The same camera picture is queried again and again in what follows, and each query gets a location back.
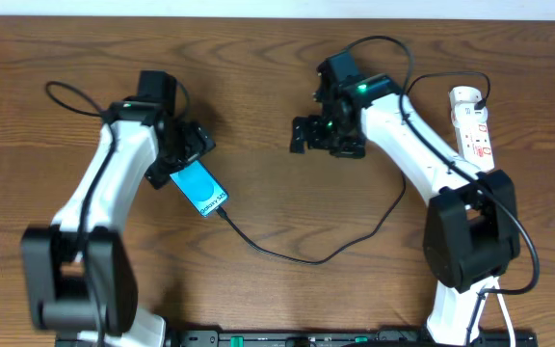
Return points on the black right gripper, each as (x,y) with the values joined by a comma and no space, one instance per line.
(354,149)

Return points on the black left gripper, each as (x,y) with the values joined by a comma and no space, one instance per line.
(181,157)

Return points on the blue screen Galaxy smartphone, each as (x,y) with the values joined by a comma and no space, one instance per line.
(201,188)

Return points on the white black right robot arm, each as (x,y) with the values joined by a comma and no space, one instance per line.
(470,234)

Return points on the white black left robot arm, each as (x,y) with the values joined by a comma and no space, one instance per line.
(79,279)

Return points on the white power strip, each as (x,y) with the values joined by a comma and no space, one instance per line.
(469,118)

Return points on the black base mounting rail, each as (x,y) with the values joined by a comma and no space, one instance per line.
(390,337)

